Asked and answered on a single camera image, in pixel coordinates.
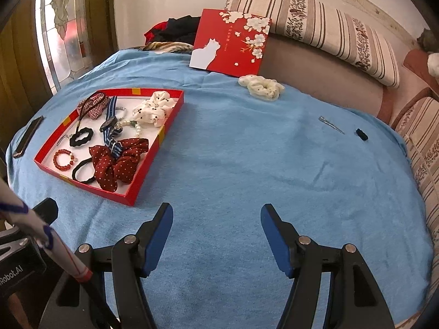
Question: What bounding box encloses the white pearl bracelet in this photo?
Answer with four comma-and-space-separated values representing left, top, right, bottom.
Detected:
115, 107, 143, 139

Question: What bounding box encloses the blue blanket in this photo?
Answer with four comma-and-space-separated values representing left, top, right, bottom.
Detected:
5, 49, 434, 329

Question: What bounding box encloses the black wavy hair tie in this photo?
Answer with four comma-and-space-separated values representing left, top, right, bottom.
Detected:
69, 127, 94, 148

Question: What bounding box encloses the brown sofa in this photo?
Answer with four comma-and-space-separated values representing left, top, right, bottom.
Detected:
257, 34, 439, 127

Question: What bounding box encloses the white wrapped cable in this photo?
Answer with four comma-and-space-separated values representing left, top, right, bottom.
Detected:
0, 181, 119, 329

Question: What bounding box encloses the red jewelry box tray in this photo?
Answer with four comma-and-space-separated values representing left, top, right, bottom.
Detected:
33, 88, 185, 207

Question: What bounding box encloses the blue striped strap watch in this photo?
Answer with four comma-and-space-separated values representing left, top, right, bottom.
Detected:
99, 97, 125, 160

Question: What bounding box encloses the cream scrunchie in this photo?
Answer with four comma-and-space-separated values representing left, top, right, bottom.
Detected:
238, 74, 286, 101

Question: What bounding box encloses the red flowered box lid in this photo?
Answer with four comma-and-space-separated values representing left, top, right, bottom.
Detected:
189, 8, 271, 78

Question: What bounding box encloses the white dotted scrunchie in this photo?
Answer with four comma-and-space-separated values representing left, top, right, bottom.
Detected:
132, 90, 179, 127

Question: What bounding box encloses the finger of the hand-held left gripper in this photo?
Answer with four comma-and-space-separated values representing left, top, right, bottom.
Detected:
32, 198, 59, 228

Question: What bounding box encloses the pile of dark clothes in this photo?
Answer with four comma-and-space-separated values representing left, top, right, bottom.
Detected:
142, 15, 203, 53

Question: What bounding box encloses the red polka dot scrunchie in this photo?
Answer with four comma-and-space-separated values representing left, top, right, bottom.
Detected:
88, 138, 150, 191

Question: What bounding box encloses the long striped floral cushion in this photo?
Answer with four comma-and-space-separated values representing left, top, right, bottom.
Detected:
224, 0, 401, 88

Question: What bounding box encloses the grey white cloth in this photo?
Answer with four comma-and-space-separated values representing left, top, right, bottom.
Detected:
417, 29, 439, 76

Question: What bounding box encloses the red plaid scrunchie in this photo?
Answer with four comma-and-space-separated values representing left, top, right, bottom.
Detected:
76, 93, 110, 119

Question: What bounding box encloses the red bead bracelet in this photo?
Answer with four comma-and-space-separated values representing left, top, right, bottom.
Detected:
52, 149, 77, 171

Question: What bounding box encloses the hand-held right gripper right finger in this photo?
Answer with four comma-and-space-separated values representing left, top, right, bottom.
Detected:
260, 204, 396, 329

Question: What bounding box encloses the silver hair clip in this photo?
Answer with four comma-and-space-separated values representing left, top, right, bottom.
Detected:
319, 116, 345, 135

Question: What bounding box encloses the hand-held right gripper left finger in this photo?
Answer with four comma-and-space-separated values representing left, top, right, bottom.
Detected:
38, 203, 174, 329

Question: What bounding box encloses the stained glass window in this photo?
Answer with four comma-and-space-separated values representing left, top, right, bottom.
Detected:
34, 0, 119, 91

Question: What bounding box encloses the black smartphone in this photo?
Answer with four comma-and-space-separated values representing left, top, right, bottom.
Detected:
13, 115, 44, 158

